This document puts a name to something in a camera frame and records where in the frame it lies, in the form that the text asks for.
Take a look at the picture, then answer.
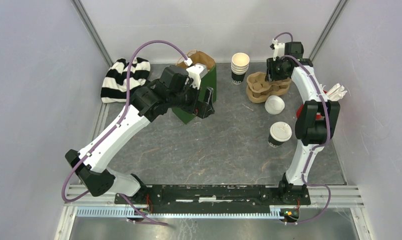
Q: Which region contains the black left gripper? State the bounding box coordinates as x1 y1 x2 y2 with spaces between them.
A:
168 79 215 119

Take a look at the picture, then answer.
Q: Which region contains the green brown paper bag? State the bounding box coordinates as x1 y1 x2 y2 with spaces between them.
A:
172 50 217 124

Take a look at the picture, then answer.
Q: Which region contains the single brown cup carrier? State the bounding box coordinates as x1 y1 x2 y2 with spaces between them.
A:
247 72 292 96

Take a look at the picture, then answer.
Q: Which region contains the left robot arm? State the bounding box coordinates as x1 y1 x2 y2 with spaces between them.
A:
65 63 215 204

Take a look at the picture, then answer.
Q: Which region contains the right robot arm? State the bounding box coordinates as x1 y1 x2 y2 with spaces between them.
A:
267 39 340 204

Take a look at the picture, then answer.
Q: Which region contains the brown cardboard cup carrier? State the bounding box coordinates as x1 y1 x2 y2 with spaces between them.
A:
246 83 291 104

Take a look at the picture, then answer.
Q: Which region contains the stack of paper cups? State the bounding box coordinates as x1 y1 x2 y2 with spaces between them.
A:
231 52 250 85

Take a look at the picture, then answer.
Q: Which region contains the white wrapped straws bundle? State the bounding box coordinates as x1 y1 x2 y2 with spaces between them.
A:
326 83 348 102

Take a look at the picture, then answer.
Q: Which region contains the red cup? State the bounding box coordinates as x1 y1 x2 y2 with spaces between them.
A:
296 105 324 120

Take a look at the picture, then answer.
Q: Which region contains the black white striped cloth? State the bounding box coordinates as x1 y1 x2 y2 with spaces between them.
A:
100 57 151 104

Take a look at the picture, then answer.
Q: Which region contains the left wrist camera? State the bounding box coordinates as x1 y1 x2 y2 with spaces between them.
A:
183 58 208 90

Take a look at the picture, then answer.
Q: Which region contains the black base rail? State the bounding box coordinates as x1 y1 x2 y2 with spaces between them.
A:
114 178 311 214

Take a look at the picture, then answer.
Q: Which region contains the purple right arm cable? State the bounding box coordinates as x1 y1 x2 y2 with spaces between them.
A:
273 31 332 226

